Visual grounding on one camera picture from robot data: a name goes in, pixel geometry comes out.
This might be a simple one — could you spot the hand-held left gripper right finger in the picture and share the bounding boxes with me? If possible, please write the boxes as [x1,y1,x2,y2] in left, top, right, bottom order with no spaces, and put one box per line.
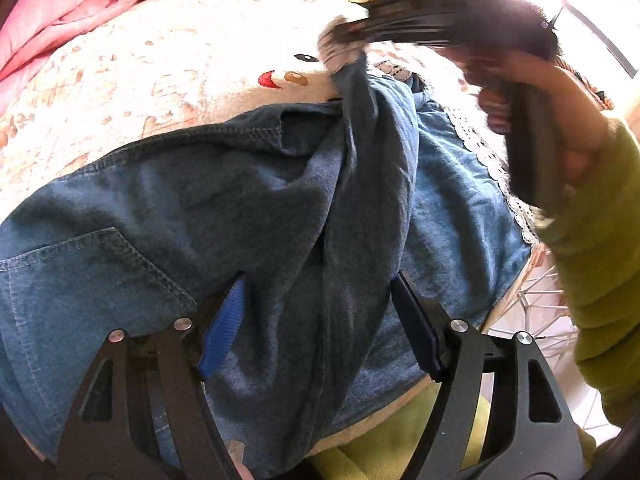
[390,272,586,480]

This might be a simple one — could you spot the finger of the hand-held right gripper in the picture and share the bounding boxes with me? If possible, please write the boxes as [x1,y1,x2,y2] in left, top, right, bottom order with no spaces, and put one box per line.
[319,0,461,75]

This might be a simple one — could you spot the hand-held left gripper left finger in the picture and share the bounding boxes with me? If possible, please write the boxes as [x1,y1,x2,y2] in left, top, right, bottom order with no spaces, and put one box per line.
[56,271,247,480]

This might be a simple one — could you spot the blue denim pants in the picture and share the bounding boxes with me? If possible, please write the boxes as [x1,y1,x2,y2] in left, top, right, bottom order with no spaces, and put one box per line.
[0,57,535,478]

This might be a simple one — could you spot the person's right forearm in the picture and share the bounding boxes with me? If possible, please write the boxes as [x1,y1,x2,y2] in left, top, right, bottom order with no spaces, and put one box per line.
[537,120,640,431]

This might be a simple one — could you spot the person's right hand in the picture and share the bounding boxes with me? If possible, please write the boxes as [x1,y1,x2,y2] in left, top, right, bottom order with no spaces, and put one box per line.
[462,47,608,196]

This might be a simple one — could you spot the person's green garment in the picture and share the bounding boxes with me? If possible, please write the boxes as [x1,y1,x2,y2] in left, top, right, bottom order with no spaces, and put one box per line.
[310,385,501,480]

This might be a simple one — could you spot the printed blanket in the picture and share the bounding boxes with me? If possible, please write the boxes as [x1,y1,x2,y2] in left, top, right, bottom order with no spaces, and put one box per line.
[0,0,616,466]

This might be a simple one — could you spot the pink duvet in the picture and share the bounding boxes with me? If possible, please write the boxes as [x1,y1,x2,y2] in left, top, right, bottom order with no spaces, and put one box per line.
[0,0,146,111]

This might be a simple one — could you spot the white wire rack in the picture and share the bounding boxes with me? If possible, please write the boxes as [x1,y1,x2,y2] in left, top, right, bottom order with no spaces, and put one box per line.
[482,260,581,361]

